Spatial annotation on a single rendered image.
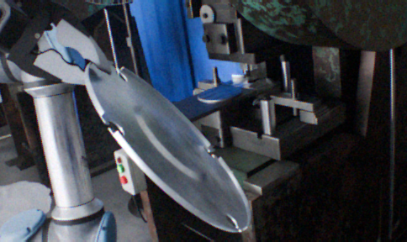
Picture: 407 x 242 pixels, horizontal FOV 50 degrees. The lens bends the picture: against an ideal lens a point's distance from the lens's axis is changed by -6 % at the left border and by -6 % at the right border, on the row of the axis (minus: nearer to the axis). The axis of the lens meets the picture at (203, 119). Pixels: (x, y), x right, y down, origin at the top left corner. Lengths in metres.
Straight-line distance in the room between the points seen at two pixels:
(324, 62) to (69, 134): 0.78
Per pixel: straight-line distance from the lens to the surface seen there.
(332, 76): 1.37
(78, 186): 0.97
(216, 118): 1.22
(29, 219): 1.06
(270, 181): 1.07
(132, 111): 0.56
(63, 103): 0.94
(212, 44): 1.25
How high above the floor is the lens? 1.16
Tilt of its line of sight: 20 degrees down
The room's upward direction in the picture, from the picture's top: 9 degrees counter-clockwise
